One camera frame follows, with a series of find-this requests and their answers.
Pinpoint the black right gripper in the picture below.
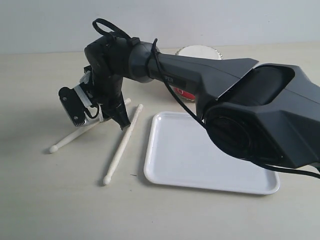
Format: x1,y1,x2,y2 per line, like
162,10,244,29
84,65,130,130

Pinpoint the white drumstick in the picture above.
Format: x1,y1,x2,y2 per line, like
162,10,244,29
103,104,144,186
48,97,132,154

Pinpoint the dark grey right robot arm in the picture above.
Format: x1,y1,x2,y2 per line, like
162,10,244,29
84,35,320,169

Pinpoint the small red drum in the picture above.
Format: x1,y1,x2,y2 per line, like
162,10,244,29
172,45,223,102

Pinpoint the white rectangular plastic tray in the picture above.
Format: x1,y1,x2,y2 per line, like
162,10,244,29
143,111,280,195

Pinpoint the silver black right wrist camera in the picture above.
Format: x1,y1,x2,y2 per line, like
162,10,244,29
58,71,93,127

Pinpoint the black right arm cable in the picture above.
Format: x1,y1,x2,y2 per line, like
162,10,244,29
92,18,320,179

